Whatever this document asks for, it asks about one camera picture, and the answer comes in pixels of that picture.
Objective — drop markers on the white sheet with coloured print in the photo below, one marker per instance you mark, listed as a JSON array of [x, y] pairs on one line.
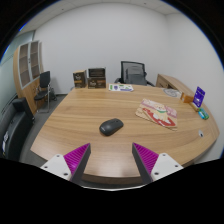
[[120, 87]]

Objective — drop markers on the pink printed mouse pad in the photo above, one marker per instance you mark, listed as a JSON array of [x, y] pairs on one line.
[[156, 113]]

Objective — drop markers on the small brown printed box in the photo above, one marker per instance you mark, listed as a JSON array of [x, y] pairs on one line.
[[79, 80]]

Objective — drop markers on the black leather sofa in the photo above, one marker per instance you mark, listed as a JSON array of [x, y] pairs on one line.
[[13, 131]]

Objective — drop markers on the large brown printed box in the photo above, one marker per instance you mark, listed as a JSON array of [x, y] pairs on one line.
[[96, 80]]

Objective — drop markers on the purple standing card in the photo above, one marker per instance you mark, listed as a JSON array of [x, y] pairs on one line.
[[199, 96]]

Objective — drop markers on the grey mesh office chair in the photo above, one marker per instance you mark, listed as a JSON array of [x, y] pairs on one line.
[[134, 74]]

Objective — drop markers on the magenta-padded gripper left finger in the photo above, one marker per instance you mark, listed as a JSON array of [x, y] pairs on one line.
[[76, 159]]

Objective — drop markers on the wooden side desk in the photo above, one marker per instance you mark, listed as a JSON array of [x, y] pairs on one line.
[[170, 81]]

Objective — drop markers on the black visitor chair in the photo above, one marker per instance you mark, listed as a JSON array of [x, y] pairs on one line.
[[44, 81]]

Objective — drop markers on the small orange box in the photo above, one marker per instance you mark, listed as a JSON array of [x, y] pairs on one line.
[[186, 98]]

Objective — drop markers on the black computer mouse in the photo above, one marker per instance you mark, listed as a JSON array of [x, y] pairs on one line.
[[111, 127]]

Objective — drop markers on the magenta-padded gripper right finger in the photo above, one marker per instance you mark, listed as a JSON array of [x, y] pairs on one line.
[[148, 160]]

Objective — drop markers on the green and blue box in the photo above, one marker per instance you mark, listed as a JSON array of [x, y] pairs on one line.
[[203, 114]]

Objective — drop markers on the wooden shelf unit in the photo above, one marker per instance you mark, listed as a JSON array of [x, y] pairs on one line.
[[24, 83]]

